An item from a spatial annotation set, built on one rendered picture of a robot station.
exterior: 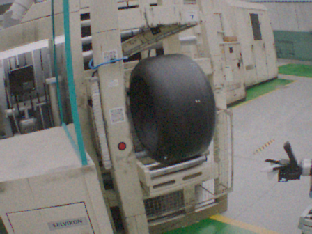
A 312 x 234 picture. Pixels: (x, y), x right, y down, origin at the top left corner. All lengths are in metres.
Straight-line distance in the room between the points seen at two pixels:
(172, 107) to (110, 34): 0.47
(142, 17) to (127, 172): 0.88
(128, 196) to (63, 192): 0.91
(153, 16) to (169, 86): 0.57
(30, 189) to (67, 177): 0.14
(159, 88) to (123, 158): 0.41
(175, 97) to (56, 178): 0.82
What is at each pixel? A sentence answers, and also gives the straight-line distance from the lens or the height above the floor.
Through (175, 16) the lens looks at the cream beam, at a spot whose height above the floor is 1.70.
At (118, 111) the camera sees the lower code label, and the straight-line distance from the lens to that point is 1.75.
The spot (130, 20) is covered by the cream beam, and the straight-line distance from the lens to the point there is 2.01.
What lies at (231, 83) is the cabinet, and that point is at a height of 0.44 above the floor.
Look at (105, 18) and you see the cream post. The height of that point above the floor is 1.73.
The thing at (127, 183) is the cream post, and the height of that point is 0.85.
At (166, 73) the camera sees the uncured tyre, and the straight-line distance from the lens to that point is 1.69.
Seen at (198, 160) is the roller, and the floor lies 0.91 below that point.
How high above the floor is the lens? 1.63
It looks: 15 degrees down
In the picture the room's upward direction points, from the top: 7 degrees counter-clockwise
